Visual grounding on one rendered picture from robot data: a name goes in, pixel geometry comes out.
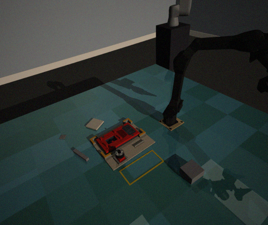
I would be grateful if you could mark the tan flat square tile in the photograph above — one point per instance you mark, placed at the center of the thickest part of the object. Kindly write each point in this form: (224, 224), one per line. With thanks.
(94, 124)

